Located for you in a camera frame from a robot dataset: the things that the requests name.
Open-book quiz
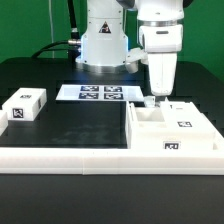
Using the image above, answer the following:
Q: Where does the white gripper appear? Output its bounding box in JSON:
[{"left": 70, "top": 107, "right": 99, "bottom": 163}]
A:
[{"left": 148, "top": 53, "right": 177, "bottom": 96}]

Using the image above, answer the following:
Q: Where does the white cabinet body box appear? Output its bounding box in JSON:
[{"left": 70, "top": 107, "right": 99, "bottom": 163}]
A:
[{"left": 125, "top": 101, "right": 224, "bottom": 152}]

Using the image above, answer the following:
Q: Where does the white cabinet door panel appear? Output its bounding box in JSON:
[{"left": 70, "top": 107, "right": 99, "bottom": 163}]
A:
[{"left": 2, "top": 88, "right": 47, "bottom": 121}]

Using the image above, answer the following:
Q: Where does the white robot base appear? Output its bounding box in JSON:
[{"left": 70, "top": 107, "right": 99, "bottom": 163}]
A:
[{"left": 76, "top": 0, "right": 128, "bottom": 73}]

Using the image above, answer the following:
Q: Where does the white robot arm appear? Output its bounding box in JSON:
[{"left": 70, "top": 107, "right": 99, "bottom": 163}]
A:
[{"left": 117, "top": 0, "right": 184, "bottom": 96}]

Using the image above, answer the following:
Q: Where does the white fiducial marker sheet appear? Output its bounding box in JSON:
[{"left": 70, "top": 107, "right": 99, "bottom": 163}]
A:
[{"left": 56, "top": 84, "right": 144, "bottom": 102}]

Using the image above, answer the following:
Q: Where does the white block at left edge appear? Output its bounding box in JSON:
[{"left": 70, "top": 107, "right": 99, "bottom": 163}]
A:
[{"left": 0, "top": 110, "right": 8, "bottom": 136}]

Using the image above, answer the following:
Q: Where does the black cable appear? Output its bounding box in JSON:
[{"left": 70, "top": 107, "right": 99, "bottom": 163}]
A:
[{"left": 31, "top": 0, "right": 83, "bottom": 59}]

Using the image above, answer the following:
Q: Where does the white L-shaped fence frame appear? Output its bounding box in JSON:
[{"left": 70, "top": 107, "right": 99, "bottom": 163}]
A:
[{"left": 0, "top": 147, "right": 224, "bottom": 175}]

